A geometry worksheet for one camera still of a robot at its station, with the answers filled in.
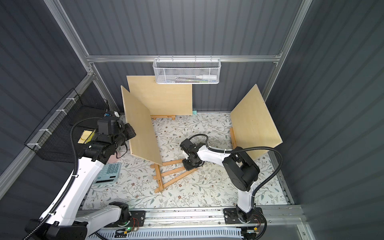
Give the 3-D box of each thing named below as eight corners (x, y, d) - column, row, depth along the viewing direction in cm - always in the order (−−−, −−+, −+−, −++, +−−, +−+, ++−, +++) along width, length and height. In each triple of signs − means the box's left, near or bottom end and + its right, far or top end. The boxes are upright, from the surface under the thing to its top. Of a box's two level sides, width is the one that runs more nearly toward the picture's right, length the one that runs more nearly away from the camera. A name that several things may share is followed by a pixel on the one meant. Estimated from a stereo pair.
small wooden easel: (231, 150, 101) (233, 145, 97) (228, 132, 111) (229, 127, 107) (235, 150, 101) (237, 145, 97) (231, 132, 111) (233, 127, 107)
